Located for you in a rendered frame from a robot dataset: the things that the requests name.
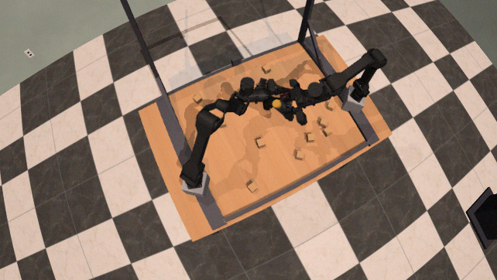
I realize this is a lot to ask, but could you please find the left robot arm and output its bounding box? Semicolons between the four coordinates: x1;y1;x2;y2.
290;48;387;106

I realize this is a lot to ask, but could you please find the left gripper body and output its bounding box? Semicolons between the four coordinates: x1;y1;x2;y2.
289;79;316;126

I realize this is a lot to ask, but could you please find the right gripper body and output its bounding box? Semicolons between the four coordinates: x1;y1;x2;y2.
253;79;276;111

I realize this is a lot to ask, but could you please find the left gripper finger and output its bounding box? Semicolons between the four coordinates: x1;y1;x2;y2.
282;92;292;103
279;106;296;114

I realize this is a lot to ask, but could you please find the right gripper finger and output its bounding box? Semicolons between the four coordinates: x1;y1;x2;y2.
270;95;280;108
274;81;289;96

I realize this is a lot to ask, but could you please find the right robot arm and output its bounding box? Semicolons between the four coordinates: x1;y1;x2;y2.
180;77;255;189

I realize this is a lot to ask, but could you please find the dark grey hose nozzle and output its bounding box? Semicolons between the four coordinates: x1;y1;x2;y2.
272;92;294;121

